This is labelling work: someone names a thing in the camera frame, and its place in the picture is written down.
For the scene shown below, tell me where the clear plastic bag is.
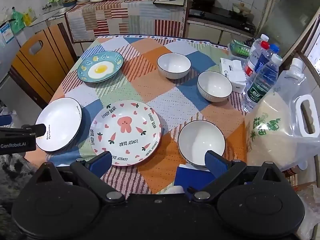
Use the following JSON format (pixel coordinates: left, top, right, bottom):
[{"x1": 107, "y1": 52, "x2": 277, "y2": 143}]
[{"x1": 296, "y1": 177, "x2": 320, "y2": 235}]

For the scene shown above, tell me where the red cap water bottle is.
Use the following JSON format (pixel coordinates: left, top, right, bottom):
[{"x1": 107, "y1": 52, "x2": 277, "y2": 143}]
[{"x1": 244, "y1": 41, "x2": 270, "y2": 80}]

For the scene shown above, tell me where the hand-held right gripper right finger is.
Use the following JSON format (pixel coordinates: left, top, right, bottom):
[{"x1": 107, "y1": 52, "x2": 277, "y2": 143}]
[{"x1": 185, "y1": 151, "x2": 285, "y2": 203}]

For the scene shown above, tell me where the white tissue pack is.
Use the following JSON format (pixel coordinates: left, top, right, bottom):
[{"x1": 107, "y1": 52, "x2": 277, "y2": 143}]
[{"x1": 219, "y1": 57, "x2": 247, "y2": 94}]

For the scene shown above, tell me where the dark fuzzy cloth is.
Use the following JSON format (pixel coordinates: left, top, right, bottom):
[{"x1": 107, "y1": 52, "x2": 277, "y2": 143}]
[{"x1": 0, "y1": 154, "x2": 38, "y2": 240}]

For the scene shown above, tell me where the cream pot with lid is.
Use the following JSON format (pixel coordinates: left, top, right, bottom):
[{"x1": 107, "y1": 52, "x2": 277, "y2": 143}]
[{"x1": 232, "y1": 2, "x2": 252, "y2": 15}]

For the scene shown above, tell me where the blue box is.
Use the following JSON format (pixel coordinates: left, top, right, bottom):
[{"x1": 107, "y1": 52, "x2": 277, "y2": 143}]
[{"x1": 174, "y1": 164, "x2": 217, "y2": 194}]

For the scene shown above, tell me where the green label water bottle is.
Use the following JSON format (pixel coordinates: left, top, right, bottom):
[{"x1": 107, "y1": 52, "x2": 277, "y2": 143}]
[{"x1": 242, "y1": 54, "x2": 283, "y2": 113}]

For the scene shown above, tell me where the striped patchwork cabinet cloth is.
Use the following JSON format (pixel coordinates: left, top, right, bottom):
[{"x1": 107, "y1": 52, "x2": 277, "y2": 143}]
[{"x1": 64, "y1": 0, "x2": 188, "y2": 43}]

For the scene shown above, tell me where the black gas stove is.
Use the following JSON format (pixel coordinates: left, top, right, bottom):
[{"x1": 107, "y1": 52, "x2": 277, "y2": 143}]
[{"x1": 188, "y1": 6, "x2": 257, "y2": 34}]

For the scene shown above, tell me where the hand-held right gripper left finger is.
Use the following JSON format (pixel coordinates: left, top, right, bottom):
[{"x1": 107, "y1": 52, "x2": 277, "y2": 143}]
[{"x1": 34, "y1": 151, "x2": 125, "y2": 204}]

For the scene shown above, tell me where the grey appliance with blue label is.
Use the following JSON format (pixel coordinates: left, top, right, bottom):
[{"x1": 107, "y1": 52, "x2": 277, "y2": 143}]
[{"x1": 0, "y1": 21, "x2": 22, "y2": 88}]

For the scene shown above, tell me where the green plastic basket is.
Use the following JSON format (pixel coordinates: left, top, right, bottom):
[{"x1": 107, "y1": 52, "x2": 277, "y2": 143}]
[{"x1": 229, "y1": 39, "x2": 255, "y2": 59}]

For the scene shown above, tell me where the white cap clear water bottle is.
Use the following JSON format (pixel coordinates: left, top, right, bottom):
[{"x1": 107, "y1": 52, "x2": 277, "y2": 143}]
[{"x1": 248, "y1": 34, "x2": 270, "y2": 55}]

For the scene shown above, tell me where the blue fried egg plate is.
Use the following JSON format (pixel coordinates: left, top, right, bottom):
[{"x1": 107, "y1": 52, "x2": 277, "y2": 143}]
[{"x1": 77, "y1": 51, "x2": 124, "y2": 83}]

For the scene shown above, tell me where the white bowl with dark rim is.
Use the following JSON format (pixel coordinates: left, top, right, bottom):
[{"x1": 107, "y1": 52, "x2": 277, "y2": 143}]
[
  {"x1": 177, "y1": 120, "x2": 226, "y2": 168},
  {"x1": 157, "y1": 53, "x2": 192, "y2": 80},
  {"x1": 197, "y1": 71, "x2": 233, "y2": 103}
]

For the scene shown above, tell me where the pink rabbit print plate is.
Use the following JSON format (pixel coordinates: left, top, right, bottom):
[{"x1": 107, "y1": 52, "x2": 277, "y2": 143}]
[{"x1": 89, "y1": 100, "x2": 162, "y2": 167}]

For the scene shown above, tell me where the blue cap water bottle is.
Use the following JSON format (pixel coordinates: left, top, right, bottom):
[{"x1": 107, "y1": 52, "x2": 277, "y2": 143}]
[{"x1": 254, "y1": 44, "x2": 280, "y2": 74}]

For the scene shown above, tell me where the cream kitchen cabinet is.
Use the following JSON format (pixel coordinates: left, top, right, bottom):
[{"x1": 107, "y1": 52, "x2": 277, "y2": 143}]
[{"x1": 186, "y1": 21, "x2": 253, "y2": 46}]

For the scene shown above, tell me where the white plate with black rim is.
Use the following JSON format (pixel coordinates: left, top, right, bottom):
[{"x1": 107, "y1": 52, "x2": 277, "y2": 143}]
[{"x1": 35, "y1": 97, "x2": 83, "y2": 152}]

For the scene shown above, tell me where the wooden chair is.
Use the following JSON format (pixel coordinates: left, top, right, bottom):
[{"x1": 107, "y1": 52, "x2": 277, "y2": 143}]
[{"x1": 10, "y1": 22, "x2": 78, "y2": 105}]

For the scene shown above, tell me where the clear rice bag with handle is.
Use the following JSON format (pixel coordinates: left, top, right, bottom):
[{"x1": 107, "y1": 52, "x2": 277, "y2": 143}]
[{"x1": 244, "y1": 57, "x2": 320, "y2": 172}]

